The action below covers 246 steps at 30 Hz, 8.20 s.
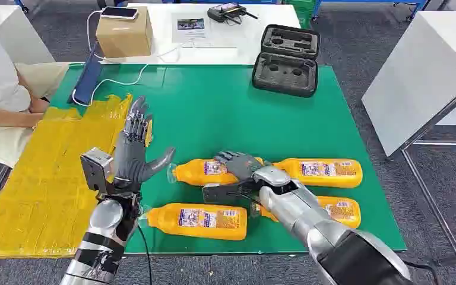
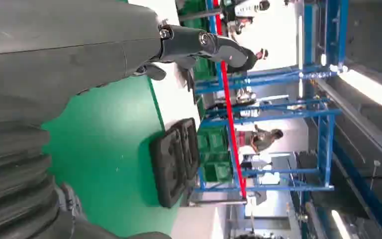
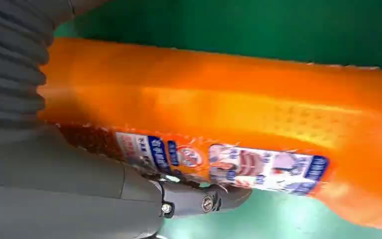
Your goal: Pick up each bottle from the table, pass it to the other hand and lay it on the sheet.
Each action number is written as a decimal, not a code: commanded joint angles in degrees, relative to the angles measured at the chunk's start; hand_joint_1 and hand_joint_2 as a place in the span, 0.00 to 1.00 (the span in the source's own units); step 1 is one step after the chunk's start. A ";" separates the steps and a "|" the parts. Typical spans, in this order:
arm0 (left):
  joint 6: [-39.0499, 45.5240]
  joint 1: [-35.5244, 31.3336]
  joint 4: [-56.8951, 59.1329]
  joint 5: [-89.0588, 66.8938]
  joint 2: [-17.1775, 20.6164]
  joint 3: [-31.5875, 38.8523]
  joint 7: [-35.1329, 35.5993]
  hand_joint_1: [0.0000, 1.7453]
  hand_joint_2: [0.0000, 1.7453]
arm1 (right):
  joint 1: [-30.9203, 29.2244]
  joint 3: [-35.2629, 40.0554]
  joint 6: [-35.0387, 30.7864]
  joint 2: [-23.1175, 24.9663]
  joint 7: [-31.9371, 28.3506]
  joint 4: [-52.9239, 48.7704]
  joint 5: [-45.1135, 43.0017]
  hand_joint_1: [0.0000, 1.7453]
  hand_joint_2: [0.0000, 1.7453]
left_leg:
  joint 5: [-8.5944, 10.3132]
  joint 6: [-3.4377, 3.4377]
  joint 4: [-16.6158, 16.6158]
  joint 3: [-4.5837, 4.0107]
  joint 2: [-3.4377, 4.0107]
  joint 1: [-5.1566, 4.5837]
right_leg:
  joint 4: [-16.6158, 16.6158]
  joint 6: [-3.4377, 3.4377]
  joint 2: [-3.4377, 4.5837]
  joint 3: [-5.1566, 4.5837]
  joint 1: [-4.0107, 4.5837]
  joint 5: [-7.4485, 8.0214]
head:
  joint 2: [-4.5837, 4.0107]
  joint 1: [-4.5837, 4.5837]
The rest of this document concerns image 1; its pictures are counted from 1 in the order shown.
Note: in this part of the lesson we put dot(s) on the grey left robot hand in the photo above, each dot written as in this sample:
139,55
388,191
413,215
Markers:
127,161

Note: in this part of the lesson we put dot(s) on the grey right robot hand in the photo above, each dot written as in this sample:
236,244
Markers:
239,165

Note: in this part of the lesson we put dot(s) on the orange drink bottle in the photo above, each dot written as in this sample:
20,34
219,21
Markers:
196,220
322,173
342,210
196,173

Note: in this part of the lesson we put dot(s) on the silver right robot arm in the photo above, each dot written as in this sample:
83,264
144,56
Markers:
310,220

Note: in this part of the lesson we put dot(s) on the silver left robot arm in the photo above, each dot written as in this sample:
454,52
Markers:
102,232

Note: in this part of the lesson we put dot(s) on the green table mat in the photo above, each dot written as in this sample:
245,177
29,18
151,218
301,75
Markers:
232,118

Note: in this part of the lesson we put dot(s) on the yellow plastic sheet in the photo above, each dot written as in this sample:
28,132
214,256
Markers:
55,177

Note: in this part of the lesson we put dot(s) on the dark blue flat device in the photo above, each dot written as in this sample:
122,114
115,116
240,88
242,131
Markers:
88,76

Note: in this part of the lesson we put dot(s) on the black foam-lined case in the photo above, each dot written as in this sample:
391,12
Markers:
285,69

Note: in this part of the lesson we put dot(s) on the brown cardboard box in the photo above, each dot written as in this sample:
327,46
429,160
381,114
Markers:
125,37

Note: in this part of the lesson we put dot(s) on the printed paper sheet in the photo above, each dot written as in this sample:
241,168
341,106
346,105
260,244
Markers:
190,27

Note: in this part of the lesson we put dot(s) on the smartphone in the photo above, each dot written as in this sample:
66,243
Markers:
119,12

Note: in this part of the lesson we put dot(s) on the black remote controller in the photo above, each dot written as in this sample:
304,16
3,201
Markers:
228,12

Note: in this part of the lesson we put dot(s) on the green crate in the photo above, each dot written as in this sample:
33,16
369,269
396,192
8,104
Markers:
300,10

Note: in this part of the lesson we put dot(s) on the white cabinet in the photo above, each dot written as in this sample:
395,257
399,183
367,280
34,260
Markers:
15,35

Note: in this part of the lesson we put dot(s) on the white table with metal legs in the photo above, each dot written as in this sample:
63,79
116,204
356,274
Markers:
420,71

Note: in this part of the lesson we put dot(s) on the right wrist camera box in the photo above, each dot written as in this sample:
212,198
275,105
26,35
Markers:
222,192

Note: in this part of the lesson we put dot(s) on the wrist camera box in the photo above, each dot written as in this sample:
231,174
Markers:
222,192
94,167

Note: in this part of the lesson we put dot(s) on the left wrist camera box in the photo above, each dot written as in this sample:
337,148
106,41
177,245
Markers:
94,167

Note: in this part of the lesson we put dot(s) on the blue metal cart frame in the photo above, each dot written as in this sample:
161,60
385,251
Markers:
373,2

